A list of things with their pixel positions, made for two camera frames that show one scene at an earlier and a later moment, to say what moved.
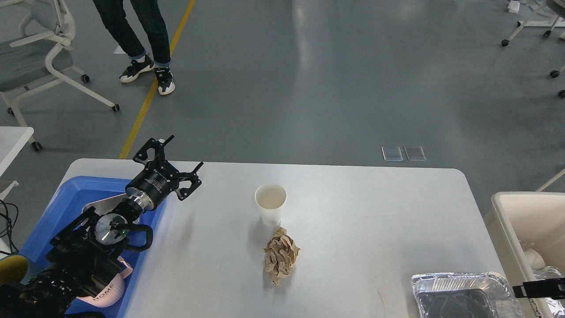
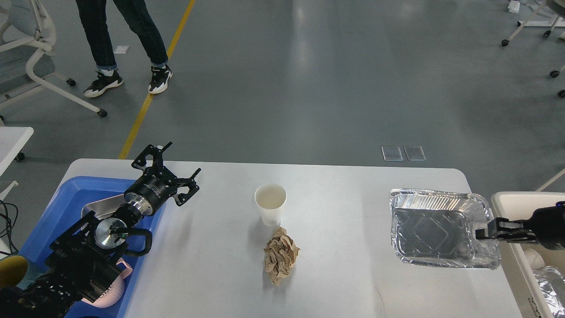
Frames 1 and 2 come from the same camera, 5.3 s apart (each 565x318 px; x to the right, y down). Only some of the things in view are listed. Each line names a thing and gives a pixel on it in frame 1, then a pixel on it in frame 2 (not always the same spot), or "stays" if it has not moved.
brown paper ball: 281,252 stays
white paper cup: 270,198 stays
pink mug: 112,291 stays
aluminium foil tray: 464,295 → 438,228
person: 114,13 → 95,24
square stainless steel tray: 103,207 stays
